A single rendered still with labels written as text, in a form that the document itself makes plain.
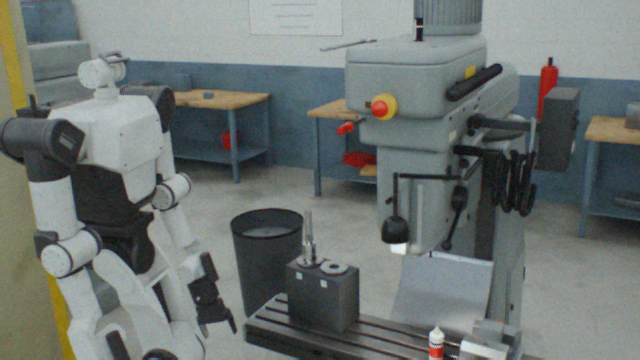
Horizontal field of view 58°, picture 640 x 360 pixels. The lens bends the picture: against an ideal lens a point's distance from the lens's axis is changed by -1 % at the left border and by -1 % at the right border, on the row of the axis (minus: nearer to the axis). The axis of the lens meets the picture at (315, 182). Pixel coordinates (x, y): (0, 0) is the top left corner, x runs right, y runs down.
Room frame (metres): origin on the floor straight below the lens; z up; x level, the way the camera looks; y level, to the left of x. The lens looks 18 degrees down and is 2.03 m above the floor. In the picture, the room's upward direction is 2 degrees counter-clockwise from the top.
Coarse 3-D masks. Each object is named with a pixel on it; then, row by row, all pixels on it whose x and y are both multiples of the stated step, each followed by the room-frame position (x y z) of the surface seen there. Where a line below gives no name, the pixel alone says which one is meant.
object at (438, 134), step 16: (448, 112) 1.41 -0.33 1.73; (464, 112) 1.51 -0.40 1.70; (368, 128) 1.48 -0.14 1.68; (384, 128) 1.46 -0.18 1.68; (400, 128) 1.44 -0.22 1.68; (416, 128) 1.41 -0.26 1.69; (432, 128) 1.39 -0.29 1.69; (448, 128) 1.39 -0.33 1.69; (464, 128) 1.52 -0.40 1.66; (384, 144) 1.46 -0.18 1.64; (400, 144) 1.44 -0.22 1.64; (416, 144) 1.41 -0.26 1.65; (432, 144) 1.39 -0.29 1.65; (448, 144) 1.39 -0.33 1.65
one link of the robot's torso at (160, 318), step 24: (96, 264) 1.42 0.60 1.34; (120, 264) 1.41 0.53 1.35; (168, 264) 1.53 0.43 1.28; (120, 288) 1.40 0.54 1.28; (144, 288) 1.40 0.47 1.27; (168, 288) 1.50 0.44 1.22; (144, 312) 1.41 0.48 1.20; (168, 312) 1.50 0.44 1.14; (144, 336) 1.43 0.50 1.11; (168, 336) 1.40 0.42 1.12; (192, 336) 1.48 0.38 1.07
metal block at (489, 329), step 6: (480, 324) 1.43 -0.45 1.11; (486, 324) 1.43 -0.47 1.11; (492, 324) 1.43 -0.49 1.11; (498, 324) 1.43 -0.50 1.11; (480, 330) 1.42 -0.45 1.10; (486, 330) 1.41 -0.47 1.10; (492, 330) 1.40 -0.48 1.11; (498, 330) 1.40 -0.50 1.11; (480, 336) 1.42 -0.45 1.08; (486, 336) 1.41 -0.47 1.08; (492, 336) 1.40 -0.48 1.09; (498, 336) 1.39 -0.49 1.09; (498, 342) 1.39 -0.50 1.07
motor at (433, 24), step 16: (416, 0) 1.74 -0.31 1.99; (432, 0) 1.69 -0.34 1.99; (448, 0) 1.67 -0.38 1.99; (464, 0) 1.67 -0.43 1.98; (480, 0) 1.71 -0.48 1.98; (416, 16) 1.74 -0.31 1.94; (432, 16) 1.69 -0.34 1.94; (448, 16) 1.67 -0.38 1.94; (464, 16) 1.67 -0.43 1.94; (480, 16) 1.71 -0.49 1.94; (432, 32) 1.68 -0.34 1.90; (448, 32) 1.66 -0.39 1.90; (464, 32) 1.67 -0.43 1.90
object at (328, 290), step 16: (320, 256) 1.79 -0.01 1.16; (288, 272) 1.76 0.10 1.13; (304, 272) 1.71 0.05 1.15; (320, 272) 1.70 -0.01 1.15; (336, 272) 1.67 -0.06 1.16; (352, 272) 1.70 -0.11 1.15; (288, 288) 1.76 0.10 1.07; (304, 288) 1.72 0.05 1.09; (320, 288) 1.68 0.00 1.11; (336, 288) 1.64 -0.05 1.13; (352, 288) 1.69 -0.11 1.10; (288, 304) 1.76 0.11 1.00; (304, 304) 1.72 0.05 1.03; (320, 304) 1.68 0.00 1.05; (336, 304) 1.64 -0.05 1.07; (352, 304) 1.69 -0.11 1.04; (320, 320) 1.68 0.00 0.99; (336, 320) 1.64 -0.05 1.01; (352, 320) 1.69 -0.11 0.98
